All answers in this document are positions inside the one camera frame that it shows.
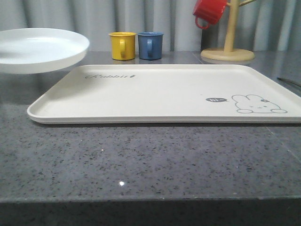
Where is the white round plate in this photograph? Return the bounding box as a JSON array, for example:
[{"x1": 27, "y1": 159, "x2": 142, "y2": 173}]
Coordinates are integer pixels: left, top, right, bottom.
[{"x1": 0, "y1": 28, "x2": 90, "y2": 74}]

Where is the silver metal fork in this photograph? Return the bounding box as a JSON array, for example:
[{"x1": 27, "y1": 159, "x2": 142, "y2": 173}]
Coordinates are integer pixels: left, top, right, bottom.
[{"x1": 277, "y1": 77, "x2": 301, "y2": 89}]

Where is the cream rabbit serving tray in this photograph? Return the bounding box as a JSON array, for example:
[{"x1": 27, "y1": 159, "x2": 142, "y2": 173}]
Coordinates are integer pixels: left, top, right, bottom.
[{"x1": 27, "y1": 65, "x2": 301, "y2": 124}]

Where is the blue enamel mug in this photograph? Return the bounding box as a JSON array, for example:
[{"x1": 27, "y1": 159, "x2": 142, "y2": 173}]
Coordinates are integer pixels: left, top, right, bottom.
[{"x1": 138, "y1": 32, "x2": 164, "y2": 60}]

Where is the yellow enamel mug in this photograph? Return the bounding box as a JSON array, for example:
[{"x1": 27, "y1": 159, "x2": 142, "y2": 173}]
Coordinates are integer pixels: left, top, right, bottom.
[{"x1": 109, "y1": 32, "x2": 136, "y2": 60}]

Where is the wooden mug tree stand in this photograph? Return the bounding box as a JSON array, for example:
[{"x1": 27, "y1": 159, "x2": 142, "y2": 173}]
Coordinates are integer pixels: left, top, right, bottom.
[{"x1": 200, "y1": 0, "x2": 254, "y2": 61}]

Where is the red enamel mug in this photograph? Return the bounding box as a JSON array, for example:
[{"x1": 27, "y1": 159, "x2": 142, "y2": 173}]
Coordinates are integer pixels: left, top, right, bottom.
[{"x1": 193, "y1": 0, "x2": 227, "y2": 29}]

